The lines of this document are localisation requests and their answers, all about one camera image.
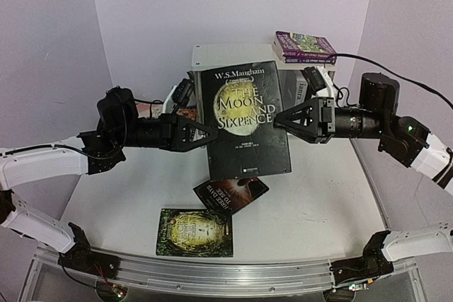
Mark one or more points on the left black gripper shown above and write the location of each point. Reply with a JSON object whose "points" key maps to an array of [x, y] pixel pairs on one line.
{"points": [[175, 134]]}

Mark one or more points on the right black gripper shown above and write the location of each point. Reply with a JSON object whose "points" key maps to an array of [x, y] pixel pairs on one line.
{"points": [[327, 120]]}

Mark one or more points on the grey ianra book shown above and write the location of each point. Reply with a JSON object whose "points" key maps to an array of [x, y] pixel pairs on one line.
{"points": [[294, 88]]}

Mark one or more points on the black gold-circle book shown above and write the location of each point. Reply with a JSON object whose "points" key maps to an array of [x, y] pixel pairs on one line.
{"points": [[241, 102]]}

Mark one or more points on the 52-Storey Treehouse book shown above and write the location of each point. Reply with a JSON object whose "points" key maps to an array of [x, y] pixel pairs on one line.
{"points": [[299, 60]]}

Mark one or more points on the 117-Storey Treehouse book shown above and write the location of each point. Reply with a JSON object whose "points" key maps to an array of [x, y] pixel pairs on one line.
{"points": [[301, 46]]}

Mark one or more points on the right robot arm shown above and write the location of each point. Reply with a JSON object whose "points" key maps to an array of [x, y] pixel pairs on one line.
{"points": [[406, 140]]}

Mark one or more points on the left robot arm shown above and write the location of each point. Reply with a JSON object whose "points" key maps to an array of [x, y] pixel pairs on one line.
{"points": [[97, 151]]}

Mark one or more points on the patterned placemat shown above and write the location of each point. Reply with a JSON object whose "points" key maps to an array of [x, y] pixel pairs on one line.
{"points": [[190, 113]]}

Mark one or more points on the pink white plate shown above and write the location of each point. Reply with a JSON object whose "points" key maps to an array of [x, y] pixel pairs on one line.
{"points": [[146, 110]]}

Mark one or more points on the dark Days book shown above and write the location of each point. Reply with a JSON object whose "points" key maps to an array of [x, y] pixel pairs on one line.
{"points": [[230, 196]]}

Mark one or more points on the white two-tier shelf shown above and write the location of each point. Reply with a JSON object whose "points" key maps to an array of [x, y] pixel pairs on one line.
{"points": [[214, 56]]}

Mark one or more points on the green Alice book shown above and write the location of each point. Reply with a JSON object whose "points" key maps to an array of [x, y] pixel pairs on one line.
{"points": [[194, 233]]}

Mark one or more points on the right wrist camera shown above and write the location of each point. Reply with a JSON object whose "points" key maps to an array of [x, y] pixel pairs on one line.
{"points": [[319, 82]]}

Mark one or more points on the aluminium front rail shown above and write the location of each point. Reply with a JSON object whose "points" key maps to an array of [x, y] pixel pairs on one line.
{"points": [[216, 279]]}

